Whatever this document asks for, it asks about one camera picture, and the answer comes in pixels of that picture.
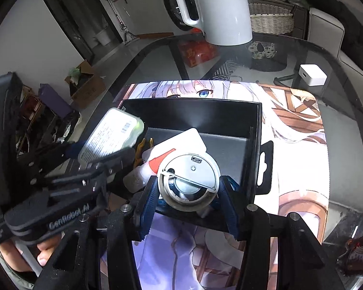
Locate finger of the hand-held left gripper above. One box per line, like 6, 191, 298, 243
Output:
29, 149, 137, 197
16, 140, 89, 170

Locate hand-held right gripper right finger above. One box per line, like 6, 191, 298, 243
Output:
220, 176, 346, 290

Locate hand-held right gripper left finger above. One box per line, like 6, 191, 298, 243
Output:
33, 176, 159, 290

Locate clear plastic case with label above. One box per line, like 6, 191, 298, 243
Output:
78, 108, 148, 167

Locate yellow plastic tweezers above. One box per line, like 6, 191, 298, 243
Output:
134, 138, 155, 168

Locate round white device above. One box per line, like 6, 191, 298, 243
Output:
157, 153, 221, 213

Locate black storage box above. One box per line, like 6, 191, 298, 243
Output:
120, 98, 264, 234

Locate person's left hand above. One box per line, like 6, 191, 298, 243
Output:
0, 235, 61, 273

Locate white and red packet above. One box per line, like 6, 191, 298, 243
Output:
142, 147, 176, 176

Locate shoe rack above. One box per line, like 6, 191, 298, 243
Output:
16, 85, 80, 158

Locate purple bag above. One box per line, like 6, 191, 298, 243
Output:
38, 83, 72, 118

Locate black hang tab card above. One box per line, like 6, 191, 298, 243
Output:
255, 140, 274, 196

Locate cardboard box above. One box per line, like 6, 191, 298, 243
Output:
65, 60, 107, 110

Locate white flat card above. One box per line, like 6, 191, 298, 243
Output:
152, 128, 208, 158

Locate printed desk mat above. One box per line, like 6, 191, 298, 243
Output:
100, 80, 331, 290

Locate white trash bin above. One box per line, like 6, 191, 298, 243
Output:
94, 29, 112, 47

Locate mop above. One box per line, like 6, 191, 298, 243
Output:
102, 0, 140, 45

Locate brown shoe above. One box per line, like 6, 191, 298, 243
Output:
337, 236, 363, 276

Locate red box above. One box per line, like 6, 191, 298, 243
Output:
178, 40, 220, 67

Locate white power adapter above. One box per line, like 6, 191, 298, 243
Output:
298, 64, 327, 86

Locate white washing machine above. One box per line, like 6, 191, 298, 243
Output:
156, 0, 207, 32

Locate white electric kettle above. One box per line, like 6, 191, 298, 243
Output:
172, 0, 254, 46

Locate wicker basket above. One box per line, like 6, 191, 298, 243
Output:
248, 0, 297, 36

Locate beige sofa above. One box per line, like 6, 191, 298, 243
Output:
307, 6, 363, 103

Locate black jacket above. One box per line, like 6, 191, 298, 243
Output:
299, 0, 363, 71

